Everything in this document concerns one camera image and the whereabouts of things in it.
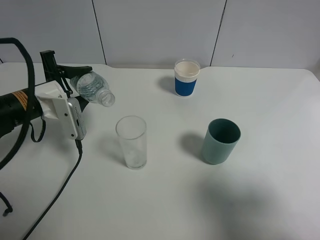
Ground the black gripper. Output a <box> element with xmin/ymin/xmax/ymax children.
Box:
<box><xmin>40</xmin><ymin>50</ymin><xmax>93</xmax><ymax>118</ymax></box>

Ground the clear plastic water bottle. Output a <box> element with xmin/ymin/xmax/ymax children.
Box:
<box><xmin>70</xmin><ymin>71</ymin><xmax>116</xmax><ymax>107</ymax></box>

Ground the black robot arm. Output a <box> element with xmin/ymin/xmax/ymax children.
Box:
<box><xmin>0</xmin><ymin>50</ymin><xmax>93</xmax><ymax>140</ymax></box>

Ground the blue and white cup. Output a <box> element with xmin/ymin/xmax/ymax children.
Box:
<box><xmin>174</xmin><ymin>58</ymin><xmax>201</xmax><ymax>97</ymax></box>

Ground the teal green cup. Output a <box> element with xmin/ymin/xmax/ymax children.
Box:
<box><xmin>201</xmin><ymin>118</ymin><xmax>241</xmax><ymax>165</ymax></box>

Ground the tall clear drinking glass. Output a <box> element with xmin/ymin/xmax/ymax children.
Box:
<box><xmin>115</xmin><ymin>115</ymin><xmax>147</xmax><ymax>170</ymax></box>

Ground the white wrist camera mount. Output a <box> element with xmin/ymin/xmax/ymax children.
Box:
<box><xmin>34</xmin><ymin>80</ymin><xmax>87</xmax><ymax>140</ymax></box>

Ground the thin black cable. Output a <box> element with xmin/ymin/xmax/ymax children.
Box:
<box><xmin>0</xmin><ymin>117</ymin><xmax>84</xmax><ymax>240</ymax></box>

